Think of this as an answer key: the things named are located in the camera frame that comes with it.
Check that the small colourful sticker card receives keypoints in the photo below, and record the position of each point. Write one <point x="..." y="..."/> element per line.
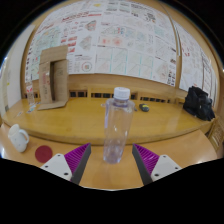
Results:
<point x="19" y="113"/>

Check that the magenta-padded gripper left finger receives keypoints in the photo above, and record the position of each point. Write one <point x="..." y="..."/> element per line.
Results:
<point x="56" y="165"/>

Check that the brown cardboard box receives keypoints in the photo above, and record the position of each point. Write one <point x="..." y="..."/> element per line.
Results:
<point x="50" y="76"/>

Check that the clear white-capped water bottle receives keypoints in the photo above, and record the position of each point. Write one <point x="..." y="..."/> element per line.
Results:
<point x="117" y="133"/>

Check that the wall poster sheets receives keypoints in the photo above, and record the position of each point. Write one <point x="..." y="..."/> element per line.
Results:
<point x="126" y="40"/>

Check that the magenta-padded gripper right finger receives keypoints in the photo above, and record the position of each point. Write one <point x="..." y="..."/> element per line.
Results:
<point x="165" y="166"/>

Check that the small dark gadget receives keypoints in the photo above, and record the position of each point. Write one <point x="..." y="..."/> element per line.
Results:
<point x="144" y="107"/>

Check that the black bag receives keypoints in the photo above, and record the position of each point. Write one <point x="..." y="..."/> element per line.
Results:
<point x="198" y="103"/>

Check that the flat round red coaster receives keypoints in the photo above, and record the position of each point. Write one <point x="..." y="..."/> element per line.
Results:
<point x="43" y="154"/>

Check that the white ceramic mug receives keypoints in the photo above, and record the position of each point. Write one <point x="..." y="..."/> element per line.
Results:
<point x="18" y="138"/>

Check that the clear bottle with red label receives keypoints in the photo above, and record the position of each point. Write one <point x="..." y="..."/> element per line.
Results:
<point x="30" y="95"/>

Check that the wooden chair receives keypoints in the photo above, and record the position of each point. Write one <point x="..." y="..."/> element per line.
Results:
<point x="216" y="133"/>

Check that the colourful sticker cards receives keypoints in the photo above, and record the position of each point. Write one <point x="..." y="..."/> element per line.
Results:
<point x="32" y="108"/>

